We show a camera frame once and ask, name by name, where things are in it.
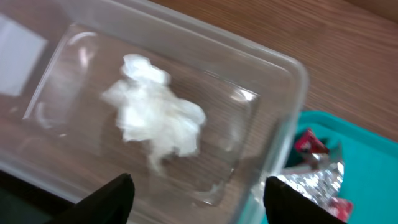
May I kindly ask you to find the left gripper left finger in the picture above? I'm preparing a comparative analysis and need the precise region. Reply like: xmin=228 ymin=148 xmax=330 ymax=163
xmin=47 ymin=173 xmax=135 ymax=224

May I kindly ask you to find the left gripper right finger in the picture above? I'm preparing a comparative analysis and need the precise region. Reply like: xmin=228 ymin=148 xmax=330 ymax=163
xmin=263 ymin=176 xmax=345 ymax=224

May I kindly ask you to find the silver foil wrapper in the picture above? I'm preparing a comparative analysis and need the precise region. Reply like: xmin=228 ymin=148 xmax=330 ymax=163
xmin=277 ymin=144 xmax=345 ymax=208

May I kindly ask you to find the red ketchup packet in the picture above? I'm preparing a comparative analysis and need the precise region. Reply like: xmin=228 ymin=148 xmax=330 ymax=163
xmin=294 ymin=129 xmax=330 ymax=154

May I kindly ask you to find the white napkin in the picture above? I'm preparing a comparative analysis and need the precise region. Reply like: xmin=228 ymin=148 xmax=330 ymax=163
xmin=101 ymin=54 xmax=206 ymax=175

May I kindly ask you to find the black plastic tray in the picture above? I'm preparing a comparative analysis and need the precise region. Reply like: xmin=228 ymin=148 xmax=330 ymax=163
xmin=1 ymin=171 xmax=74 ymax=224

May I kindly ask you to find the teal serving tray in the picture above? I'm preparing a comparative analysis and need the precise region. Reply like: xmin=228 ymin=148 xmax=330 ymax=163
xmin=239 ymin=110 xmax=398 ymax=224

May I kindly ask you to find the clear plastic bin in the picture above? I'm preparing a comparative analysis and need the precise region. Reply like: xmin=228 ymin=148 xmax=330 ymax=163
xmin=1 ymin=1 xmax=308 ymax=223

